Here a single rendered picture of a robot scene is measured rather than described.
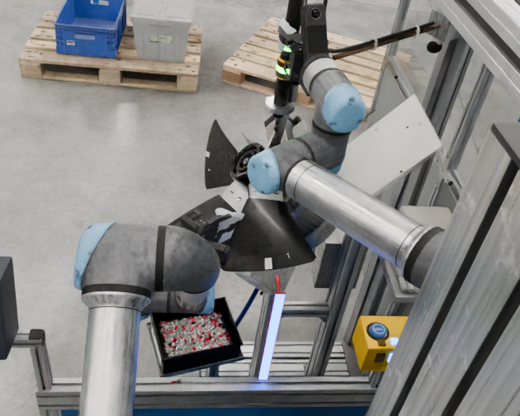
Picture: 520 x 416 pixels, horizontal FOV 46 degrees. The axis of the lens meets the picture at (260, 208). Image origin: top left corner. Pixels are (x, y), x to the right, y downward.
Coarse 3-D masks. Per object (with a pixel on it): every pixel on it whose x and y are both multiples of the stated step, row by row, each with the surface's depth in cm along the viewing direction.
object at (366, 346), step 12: (360, 324) 146; (384, 324) 146; (396, 324) 147; (360, 336) 146; (372, 336) 143; (396, 336) 144; (360, 348) 146; (372, 348) 140; (384, 348) 141; (360, 360) 146; (372, 360) 143; (384, 360) 143
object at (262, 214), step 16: (256, 208) 155; (272, 208) 155; (288, 208) 157; (240, 224) 151; (256, 224) 151; (272, 224) 151; (288, 224) 152; (240, 240) 148; (256, 240) 148; (272, 240) 148; (288, 240) 148; (304, 240) 148; (240, 256) 145; (256, 256) 145; (272, 256) 144; (304, 256) 144
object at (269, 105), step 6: (294, 84) 140; (294, 90) 141; (288, 96) 143; (294, 96) 142; (270, 102) 142; (288, 102) 143; (294, 102) 144; (270, 108) 141; (276, 108) 141; (282, 108) 141; (288, 108) 141; (294, 108) 143; (276, 114) 141; (282, 114) 141; (288, 114) 142
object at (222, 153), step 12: (216, 120) 192; (216, 132) 190; (216, 144) 189; (228, 144) 181; (216, 156) 189; (228, 156) 182; (216, 168) 191; (228, 168) 184; (216, 180) 192; (228, 180) 186
